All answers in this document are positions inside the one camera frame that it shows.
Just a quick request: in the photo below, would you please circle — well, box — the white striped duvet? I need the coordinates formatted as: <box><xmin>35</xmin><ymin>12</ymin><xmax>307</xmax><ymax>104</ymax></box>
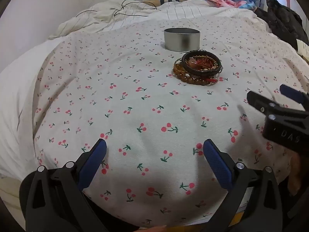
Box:
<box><xmin>48</xmin><ymin>0</ymin><xmax>256</xmax><ymax>40</ymax></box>

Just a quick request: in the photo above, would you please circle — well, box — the cherry print bed sheet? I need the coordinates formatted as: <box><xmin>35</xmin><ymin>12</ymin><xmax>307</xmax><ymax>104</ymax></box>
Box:
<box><xmin>34</xmin><ymin>17</ymin><xmax>309</xmax><ymax>228</ymax></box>

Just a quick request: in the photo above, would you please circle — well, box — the round silver tin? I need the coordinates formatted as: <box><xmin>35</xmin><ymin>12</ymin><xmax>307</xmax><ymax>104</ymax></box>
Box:
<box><xmin>164</xmin><ymin>27</ymin><xmax>201</xmax><ymax>52</ymax></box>

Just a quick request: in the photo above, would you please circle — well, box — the white mattress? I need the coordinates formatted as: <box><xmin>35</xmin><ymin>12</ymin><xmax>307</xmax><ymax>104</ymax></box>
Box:
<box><xmin>0</xmin><ymin>39</ymin><xmax>61</xmax><ymax>182</ymax></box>

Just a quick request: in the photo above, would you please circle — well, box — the black bangle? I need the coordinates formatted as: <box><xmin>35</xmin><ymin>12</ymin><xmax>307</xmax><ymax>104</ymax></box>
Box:
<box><xmin>182</xmin><ymin>50</ymin><xmax>222</xmax><ymax>76</ymax></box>

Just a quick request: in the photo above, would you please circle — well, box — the white pearl bead bracelet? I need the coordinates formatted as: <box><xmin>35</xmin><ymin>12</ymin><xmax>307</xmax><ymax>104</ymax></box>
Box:
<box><xmin>185</xmin><ymin>56</ymin><xmax>201</xmax><ymax>68</ymax></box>

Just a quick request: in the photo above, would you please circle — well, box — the amber bead bracelet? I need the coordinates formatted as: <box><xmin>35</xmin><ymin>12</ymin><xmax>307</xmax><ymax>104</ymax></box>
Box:
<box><xmin>172</xmin><ymin>58</ymin><xmax>219</xmax><ymax>86</ymax></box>

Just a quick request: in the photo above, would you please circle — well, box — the black clothing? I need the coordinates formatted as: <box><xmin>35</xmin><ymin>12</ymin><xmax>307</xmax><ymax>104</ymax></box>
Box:
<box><xmin>255</xmin><ymin>0</ymin><xmax>309</xmax><ymax>51</ymax></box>

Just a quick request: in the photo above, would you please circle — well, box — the light blue cloth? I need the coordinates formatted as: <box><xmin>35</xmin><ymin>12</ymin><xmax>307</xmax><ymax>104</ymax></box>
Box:
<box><xmin>238</xmin><ymin>0</ymin><xmax>256</xmax><ymax>10</ymax></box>

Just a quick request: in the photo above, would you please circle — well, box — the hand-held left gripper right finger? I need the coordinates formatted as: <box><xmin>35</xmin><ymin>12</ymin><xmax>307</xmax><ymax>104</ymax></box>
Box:
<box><xmin>200</xmin><ymin>139</ymin><xmax>283</xmax><ymax>232</ymax></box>

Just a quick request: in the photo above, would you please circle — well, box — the red string bracelet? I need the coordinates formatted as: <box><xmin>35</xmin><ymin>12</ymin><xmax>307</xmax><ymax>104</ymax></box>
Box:
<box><xmin>193</xmin><ymin>55</ymin><xmax>218</xmax><ymax>72</ymax></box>

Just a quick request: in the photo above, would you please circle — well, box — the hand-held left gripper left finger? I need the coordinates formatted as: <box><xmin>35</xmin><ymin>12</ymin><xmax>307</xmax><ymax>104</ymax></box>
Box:
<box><xmin>25</xmin><ymin>139</ymin><xmax>109</xmax><ymax>232</ymax></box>

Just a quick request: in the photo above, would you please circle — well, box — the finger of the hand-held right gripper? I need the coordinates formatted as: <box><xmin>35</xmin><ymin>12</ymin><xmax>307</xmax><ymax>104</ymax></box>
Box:
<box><xmin>279</xmin><ymin>84</ymin><xmax>306</xmax><ymax>104</ymax></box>
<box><xmin>247</xmin><ymin>90</ymin><xmax>309</xmax><ymax>121</ymax></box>

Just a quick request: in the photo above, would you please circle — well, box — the black cable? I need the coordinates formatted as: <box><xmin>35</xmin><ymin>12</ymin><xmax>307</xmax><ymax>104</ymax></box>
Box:
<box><xmin>76</xmin><ymin>0</ymin><xmax>157</xmax><ymax>18</ymax></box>

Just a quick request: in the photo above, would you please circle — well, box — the person's right hand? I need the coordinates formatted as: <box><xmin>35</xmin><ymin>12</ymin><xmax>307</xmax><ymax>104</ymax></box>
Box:
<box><xmin>287</xmin><ymin>150</ymin><xmax>303</xmax><ymax>195</ymax></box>

